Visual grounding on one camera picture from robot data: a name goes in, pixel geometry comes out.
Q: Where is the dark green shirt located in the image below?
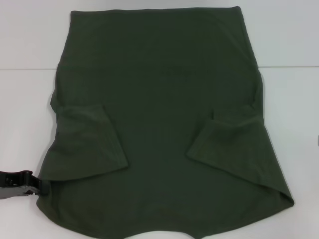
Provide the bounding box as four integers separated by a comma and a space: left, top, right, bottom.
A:
36, 6, 295, 239

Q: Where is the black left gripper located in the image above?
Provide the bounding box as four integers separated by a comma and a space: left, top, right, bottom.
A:
0, 169, 49, 200

